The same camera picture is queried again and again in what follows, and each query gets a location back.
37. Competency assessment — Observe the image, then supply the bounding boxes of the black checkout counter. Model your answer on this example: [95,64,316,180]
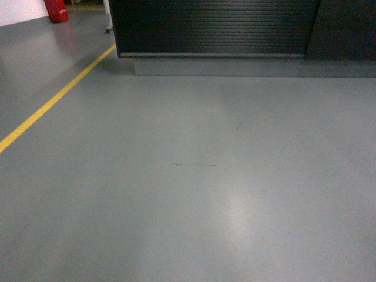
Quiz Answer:
[109,1,375,78]

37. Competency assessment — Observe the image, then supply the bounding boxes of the white chair leg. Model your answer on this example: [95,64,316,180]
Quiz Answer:
[103,0,113,33]

